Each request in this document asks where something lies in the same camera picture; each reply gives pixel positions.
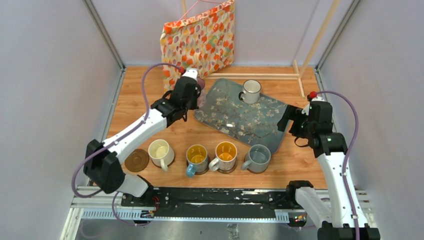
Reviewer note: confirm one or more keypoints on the floral fabric bag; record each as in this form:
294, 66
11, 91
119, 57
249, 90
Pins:
205, 42

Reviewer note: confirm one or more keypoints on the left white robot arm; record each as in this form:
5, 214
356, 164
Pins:
103, 160

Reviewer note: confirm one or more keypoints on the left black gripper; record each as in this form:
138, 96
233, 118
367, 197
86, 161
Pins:
194, 105

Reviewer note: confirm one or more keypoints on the pink mug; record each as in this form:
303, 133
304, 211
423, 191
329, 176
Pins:
201, 100

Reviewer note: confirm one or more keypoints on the blue floral serving tray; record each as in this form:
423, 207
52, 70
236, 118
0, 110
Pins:
251, 124

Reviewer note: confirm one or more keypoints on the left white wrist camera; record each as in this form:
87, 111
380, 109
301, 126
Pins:
191, 73

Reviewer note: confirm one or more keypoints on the white floral mug yellow inside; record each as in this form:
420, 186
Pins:
225, 156

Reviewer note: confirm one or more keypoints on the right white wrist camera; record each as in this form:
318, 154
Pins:
318, 98

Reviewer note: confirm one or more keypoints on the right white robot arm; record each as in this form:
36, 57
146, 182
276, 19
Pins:
344, 219

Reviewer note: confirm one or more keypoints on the grey ceramic mug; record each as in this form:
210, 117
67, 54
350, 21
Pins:
257, 159

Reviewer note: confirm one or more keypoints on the cream ribbed mug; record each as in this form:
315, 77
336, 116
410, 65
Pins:
160, 152

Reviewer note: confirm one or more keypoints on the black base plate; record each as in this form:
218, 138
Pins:
215, 203

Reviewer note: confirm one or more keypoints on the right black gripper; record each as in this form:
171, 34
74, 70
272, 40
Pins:
294, 113

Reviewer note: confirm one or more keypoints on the aluminium rail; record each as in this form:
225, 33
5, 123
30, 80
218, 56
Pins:
103, 205

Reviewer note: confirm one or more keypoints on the blue butterfly mug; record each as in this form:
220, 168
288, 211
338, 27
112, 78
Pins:
196, 154

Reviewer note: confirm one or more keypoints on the brown round coaster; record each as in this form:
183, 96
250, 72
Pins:
159, 166
137, 161
193, 169
227, 171

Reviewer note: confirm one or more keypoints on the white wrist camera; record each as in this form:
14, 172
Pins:
191, 73
318, 98

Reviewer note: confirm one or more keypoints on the white mug black handle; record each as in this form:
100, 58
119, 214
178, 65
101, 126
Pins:
250, 91

